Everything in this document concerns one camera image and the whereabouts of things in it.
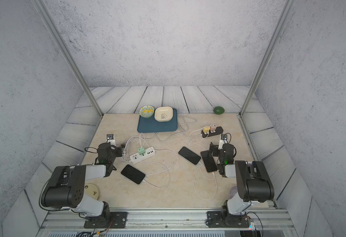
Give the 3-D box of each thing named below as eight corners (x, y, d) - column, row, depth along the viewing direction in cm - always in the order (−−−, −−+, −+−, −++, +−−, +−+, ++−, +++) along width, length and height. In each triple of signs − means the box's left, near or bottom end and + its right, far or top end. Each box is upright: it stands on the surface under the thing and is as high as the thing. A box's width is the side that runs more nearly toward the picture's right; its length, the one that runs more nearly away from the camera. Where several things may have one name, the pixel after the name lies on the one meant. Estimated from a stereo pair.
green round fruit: (213, 114, 124) (214, 110, 120) (212, 111, 127) (214, 106, 123) (222, 114, 124) (224, 110, 120) (221, 111, 127) (223, 106, 123)
